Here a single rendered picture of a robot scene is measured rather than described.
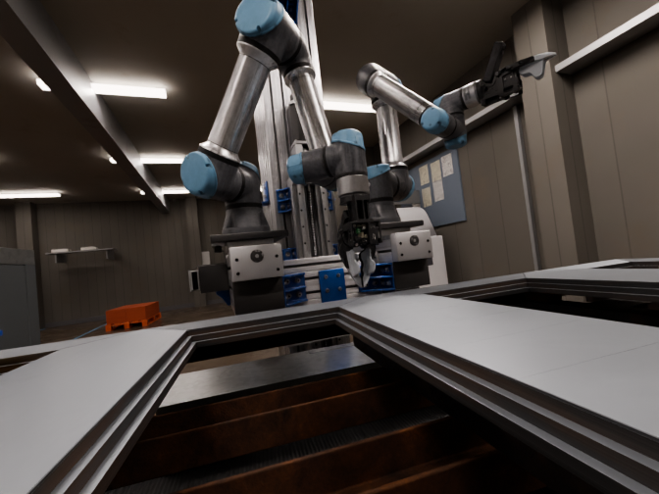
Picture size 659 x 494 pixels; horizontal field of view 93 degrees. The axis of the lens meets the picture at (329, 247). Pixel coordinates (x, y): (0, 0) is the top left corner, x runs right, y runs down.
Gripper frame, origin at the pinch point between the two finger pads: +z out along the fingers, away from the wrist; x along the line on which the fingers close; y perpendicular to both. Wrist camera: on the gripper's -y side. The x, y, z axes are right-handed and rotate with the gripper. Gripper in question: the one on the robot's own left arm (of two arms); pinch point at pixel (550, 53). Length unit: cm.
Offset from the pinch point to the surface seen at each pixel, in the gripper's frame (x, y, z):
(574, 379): 96, 49, 8
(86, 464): 117, 47, -13
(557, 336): 86, 50, 5
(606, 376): 94, 49, 9
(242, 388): 88, 66, -52
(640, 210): -247, 75, 20
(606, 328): 82, 51, 9
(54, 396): 117, 46, -26
